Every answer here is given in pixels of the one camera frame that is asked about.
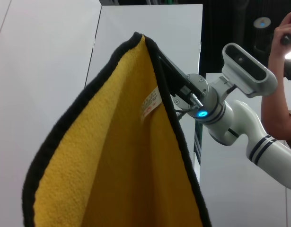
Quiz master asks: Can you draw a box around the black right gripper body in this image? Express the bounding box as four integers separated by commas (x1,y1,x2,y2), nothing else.
156,47,201,101

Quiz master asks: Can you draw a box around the yellow and grey towel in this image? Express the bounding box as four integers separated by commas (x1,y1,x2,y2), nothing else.
22,32,212,227

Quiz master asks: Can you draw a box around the person's bare forearm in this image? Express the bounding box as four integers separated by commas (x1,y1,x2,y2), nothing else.
261,35,291,140

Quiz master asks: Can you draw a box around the person's hand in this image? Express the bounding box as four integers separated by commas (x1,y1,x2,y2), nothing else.
273,9,291,46

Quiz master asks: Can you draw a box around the right gripper cable with plug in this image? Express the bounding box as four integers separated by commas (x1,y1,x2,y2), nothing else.
175,87,205,113

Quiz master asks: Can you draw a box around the grey metal frame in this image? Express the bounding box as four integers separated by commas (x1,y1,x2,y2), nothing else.
194,113,203,167

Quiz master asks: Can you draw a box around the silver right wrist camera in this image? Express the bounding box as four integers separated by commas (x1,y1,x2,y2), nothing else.
221,43,278,98

